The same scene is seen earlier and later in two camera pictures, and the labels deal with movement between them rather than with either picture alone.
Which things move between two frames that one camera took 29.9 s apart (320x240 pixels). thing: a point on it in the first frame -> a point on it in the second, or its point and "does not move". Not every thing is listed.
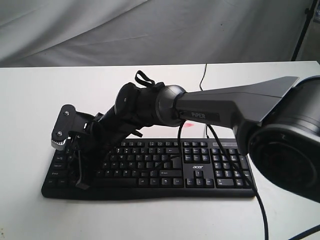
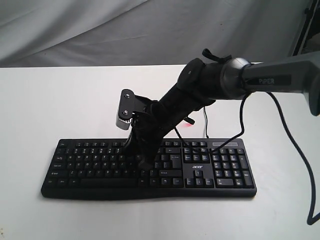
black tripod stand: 310,12 does not move
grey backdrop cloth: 35,33 does not move
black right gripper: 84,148 -> 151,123
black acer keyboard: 155,168 does not move
